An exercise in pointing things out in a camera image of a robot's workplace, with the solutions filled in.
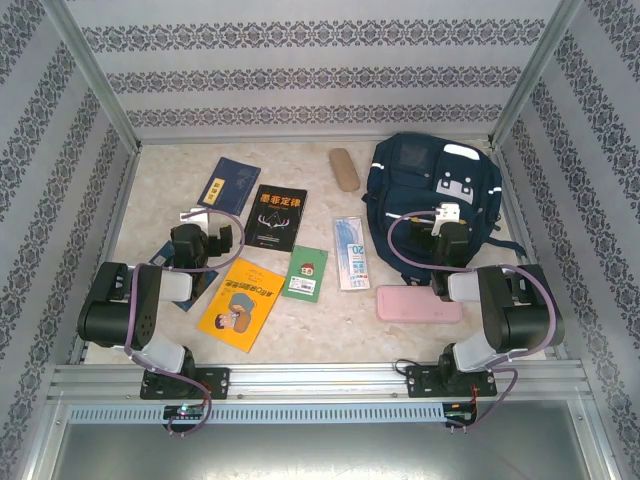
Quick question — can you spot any left aluminium side rail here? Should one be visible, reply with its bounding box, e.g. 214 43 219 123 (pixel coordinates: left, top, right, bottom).
69 149 141 364

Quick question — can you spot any aluminium side rail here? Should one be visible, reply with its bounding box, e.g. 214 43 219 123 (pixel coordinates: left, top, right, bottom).
69 149 141 364
487 147 569 360

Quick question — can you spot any navy book with yellow label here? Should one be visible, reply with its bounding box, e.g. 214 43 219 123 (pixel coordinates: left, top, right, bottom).
196 156 262 217

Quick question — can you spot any aluminium mounting rail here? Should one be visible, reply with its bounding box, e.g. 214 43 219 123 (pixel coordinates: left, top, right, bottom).
47 363 587 401

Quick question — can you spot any right small circuit board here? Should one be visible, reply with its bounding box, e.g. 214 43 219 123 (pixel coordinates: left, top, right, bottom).
444 402 479 426

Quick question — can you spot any left small circuit board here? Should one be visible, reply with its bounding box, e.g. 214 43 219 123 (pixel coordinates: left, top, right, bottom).
163 404 206 420

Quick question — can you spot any pink pencil case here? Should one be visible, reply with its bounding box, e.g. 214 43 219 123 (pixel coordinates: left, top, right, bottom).
375 284 465 325

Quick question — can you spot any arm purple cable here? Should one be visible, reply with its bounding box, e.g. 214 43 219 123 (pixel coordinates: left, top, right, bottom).
124 208 246 439
388 209 557 436

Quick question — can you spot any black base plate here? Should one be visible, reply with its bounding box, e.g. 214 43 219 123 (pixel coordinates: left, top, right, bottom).
405 364 498 400
139 367 231 401

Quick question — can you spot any aluminium back rail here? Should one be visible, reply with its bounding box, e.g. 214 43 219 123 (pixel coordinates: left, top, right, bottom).
137 133 494 147

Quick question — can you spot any right aluminium side rail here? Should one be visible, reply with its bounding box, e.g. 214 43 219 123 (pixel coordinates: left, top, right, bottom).
487 147 569 360

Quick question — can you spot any clear plastic blue mask pack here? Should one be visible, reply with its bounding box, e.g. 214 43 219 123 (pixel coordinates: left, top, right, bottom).
332 214 372 292

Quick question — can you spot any navy blue backpack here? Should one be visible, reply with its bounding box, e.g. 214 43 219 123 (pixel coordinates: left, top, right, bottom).
362 131 529 287

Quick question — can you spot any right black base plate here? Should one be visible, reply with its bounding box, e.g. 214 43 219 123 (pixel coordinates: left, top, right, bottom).
405 364 498 400

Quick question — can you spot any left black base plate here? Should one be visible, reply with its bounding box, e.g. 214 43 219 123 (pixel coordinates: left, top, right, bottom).
139 367 231 401

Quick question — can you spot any tan glasses case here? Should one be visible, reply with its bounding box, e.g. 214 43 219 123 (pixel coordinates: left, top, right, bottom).
328 148 362 193

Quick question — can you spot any left aluminium frame post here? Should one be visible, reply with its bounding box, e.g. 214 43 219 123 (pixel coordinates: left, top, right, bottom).
42 0 144 151

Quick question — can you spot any green small notebook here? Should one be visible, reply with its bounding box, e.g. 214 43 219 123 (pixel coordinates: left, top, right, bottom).
281 244 330 304

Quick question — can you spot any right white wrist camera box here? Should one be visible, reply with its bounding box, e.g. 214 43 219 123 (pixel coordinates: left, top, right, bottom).
432 201 461 236

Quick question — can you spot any black book with yellow title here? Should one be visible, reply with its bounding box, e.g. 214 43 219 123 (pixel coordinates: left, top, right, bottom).
243 183 309 254

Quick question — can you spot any small circuit board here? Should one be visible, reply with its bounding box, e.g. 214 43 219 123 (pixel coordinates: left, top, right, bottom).
444 402 479 426
163 404 206 420

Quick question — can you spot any yellow cartoon cover book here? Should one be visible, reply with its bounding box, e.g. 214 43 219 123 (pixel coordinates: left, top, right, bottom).
196 257 287 355

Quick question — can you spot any aluminium frame post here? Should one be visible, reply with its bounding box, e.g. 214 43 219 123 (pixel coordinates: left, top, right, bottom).
42 0 144 151
487 0 584 149

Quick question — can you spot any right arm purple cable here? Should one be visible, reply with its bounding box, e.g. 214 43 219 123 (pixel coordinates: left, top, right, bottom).
388 209 557 436

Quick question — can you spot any slotted grey cable duct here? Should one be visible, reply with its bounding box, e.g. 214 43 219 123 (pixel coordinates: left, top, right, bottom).
67 402 446 425

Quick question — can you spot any right aluminium frame post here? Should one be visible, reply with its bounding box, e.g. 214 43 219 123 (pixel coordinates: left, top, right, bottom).
487 0 584 149

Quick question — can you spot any blue patterned thin notebook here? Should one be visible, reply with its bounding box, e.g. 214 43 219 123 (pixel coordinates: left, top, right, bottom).
148 240 220 314

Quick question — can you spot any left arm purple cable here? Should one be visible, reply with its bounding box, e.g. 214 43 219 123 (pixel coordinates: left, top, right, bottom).
124 208 246 439

